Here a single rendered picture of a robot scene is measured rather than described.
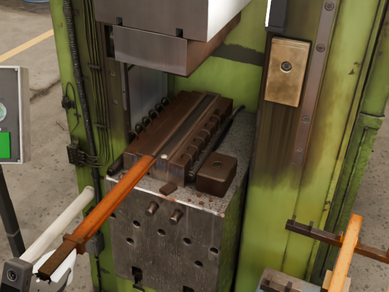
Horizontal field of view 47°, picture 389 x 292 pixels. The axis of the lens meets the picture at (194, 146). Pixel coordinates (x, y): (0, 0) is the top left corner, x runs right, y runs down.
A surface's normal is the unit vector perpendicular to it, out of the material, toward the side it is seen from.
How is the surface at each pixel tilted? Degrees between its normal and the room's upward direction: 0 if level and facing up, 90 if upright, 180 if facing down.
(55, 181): 0
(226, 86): 90
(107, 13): 90
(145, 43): 90
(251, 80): 90
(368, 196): 0
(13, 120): 60
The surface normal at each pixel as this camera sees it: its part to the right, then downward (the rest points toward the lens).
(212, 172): 0.03, -0.81
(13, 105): 0.04, 0.10
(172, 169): -0.39, 0.53
